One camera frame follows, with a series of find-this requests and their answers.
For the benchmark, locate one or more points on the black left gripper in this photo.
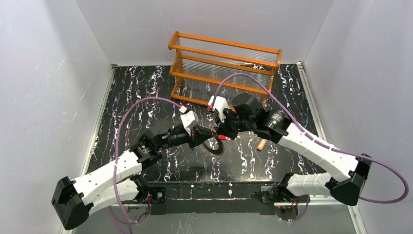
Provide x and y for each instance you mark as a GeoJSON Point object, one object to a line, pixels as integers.
{"type": "Point", "coordinates": [196, 136]}

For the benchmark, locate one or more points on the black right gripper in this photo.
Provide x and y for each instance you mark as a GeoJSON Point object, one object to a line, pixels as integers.
{"type": "Point", "coordinates": [228, 128]}

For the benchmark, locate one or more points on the metal oval keyring holder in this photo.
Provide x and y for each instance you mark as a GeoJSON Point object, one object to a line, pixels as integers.
{"type": "Point", "coordinates": [214, 145]}

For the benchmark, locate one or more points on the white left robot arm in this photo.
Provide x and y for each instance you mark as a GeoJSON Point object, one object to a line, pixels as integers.
{"type": "Point", "coordinates": [74, 200]}

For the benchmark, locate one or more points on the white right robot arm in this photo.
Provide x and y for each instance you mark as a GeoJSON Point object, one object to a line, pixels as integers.
{"type": "Point", "coordinates": [344, 176]}

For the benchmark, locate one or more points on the orange capped tube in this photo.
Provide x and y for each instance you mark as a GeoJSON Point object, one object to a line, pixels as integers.
{"type": "Point", "coordinates": [261, 145]}

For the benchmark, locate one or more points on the orange wooden rack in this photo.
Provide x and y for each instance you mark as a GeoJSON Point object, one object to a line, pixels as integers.
{"type": "Point", "coordinates": [209, 61]}

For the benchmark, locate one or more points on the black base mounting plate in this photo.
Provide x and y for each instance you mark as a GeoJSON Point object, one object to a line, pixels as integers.
{"type": "Point", "coordinates": [217, 198]}

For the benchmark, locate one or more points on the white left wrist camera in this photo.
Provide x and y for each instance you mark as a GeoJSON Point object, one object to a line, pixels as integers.
{"type": "Point", "coordinates": [188, 118]}

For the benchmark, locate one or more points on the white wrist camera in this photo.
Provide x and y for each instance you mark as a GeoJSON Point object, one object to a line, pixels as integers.
{"type": "Point", "coordinates": [188, 118]}
{"type": "Point", "coordinates": [218, 104]}

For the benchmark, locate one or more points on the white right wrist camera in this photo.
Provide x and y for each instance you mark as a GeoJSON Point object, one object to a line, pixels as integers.
{"type": "Point", "coordinates": [218, 104]}

